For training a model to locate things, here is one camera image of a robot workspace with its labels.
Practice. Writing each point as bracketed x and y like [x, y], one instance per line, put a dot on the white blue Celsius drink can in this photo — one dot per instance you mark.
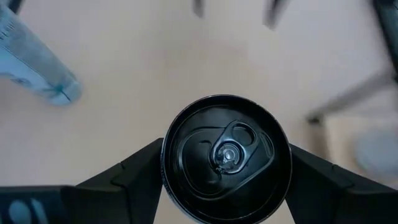
[227, 155]
[37, 71]

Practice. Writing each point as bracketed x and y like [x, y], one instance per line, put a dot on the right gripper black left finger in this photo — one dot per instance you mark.
[109, 202]

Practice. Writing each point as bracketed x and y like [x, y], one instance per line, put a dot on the silver red diet cola can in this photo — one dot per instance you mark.
[376, 152]

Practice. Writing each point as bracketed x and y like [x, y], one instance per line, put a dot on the wooden shelf black metal frame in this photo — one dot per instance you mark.
[351, 96]

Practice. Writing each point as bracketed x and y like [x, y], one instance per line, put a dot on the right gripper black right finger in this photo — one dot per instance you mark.
[342, 202]

